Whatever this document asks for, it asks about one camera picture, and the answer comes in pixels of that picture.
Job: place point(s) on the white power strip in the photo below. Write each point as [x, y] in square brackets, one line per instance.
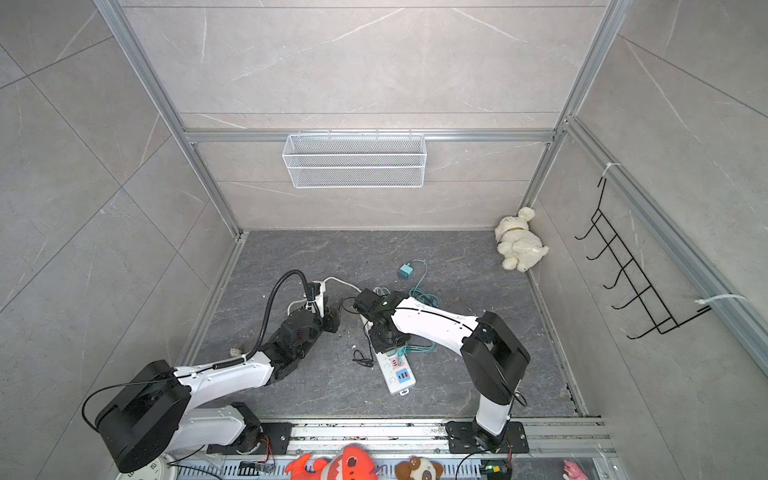
[396, 371]

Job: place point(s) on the red plush toy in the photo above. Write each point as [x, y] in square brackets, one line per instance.
[351, 463]

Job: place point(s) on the brown dog plush toy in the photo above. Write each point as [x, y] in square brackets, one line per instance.
[419, 468]

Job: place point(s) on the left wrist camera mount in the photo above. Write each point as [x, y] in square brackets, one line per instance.
[317, 301]

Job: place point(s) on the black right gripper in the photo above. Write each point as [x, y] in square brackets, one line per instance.
[380, 347]

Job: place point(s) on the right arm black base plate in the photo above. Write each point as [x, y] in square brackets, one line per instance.
[469, 437]

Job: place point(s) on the black wire hook rack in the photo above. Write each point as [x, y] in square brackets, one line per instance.
[631, 273]

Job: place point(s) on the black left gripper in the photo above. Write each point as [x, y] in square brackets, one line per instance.
[333, 319]

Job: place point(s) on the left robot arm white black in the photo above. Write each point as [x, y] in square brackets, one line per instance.
[165, 409]

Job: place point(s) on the teal charger far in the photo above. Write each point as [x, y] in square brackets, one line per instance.
[405, 271]

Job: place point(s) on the pink plush toy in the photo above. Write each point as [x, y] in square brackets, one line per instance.
[572, 471]

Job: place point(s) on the white alarm clock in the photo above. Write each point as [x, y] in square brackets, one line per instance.
[161, 468]

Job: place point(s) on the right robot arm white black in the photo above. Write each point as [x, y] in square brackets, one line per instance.
[494, 357]

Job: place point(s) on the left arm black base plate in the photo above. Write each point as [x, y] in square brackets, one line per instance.
[272, 437]

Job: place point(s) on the white plush bear toy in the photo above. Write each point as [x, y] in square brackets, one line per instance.
[520, 247]

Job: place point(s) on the white wire mesh basket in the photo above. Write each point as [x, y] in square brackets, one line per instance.
[337, 161]

